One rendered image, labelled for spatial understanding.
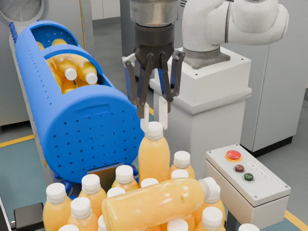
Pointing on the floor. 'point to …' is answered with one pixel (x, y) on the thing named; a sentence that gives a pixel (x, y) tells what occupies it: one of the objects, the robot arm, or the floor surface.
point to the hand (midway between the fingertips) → (154, 115)
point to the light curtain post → (87, 26)
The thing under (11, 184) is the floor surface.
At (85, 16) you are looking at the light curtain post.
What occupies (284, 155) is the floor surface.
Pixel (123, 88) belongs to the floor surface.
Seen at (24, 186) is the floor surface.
